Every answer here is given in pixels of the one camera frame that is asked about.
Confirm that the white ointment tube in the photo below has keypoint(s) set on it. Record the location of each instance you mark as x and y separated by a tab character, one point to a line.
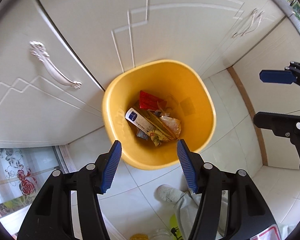
134	117

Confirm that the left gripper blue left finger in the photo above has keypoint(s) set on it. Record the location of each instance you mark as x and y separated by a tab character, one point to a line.
109	166

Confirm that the right cabinet door handle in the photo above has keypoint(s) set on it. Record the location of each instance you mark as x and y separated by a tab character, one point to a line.
251	23

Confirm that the red foil tea packet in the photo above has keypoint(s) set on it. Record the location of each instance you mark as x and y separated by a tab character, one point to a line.
150	102

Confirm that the cabinet door handle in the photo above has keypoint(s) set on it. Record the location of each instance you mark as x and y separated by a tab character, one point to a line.
38	50
251	23

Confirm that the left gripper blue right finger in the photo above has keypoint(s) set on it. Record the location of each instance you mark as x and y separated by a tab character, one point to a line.
189	167

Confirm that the white shoe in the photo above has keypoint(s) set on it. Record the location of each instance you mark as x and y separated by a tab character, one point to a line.
169	194

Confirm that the amber cellophane wrapper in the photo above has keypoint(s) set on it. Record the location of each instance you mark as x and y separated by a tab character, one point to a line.
156	121

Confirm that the silver torn foil packet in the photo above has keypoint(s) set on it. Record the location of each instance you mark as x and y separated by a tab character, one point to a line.
173	124

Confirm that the yellow trash bin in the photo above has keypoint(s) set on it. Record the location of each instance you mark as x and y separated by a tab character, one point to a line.
187	100

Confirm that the left cabinet door handle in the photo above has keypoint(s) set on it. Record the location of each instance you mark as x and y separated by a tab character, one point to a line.
38	50

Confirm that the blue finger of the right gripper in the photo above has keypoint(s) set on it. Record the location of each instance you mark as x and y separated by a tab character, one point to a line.
282	125
277	76

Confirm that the blue toothpaste box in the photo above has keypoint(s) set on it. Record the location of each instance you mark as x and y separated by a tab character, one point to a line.
141	134

